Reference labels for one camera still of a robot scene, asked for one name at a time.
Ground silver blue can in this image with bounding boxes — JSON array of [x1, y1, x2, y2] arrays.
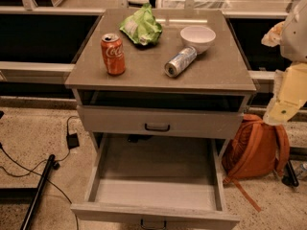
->
[[164, 47, 197, 78]]

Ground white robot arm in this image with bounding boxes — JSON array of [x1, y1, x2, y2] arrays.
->
[[261, 0, 307, 125]]

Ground black pole on floor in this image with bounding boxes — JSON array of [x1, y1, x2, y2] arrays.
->
[[20, 154, 56, 230]]

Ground grey drawer cabinet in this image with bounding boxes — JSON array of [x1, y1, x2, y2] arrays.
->
[[64, 7, 258, 146]]

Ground green chip bag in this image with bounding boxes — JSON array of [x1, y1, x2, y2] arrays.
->
[[119, 3, 162, 46]]

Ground orange backpack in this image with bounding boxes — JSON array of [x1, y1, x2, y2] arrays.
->
[[222, 114, 290, 212]]

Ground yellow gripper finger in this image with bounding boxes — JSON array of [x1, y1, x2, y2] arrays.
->
[[261, 21, 284, 47], [263, 63, 307, 126]]

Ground white bowl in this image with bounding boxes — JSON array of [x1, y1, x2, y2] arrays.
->
[[180, 26, 216, 55]]

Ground closed grey drawer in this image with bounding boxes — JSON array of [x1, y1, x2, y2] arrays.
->
[[77, 105, 243, 139]]

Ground open grey drawer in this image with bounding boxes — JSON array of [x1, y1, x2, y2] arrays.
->
[[71, 134, 240, 230]]

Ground red coke can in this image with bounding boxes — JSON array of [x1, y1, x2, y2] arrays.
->
[[101, 33, 126, 76]]

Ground black power adapter with cable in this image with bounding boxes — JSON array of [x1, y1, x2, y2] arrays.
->
[[0, 115, 81, 230]]

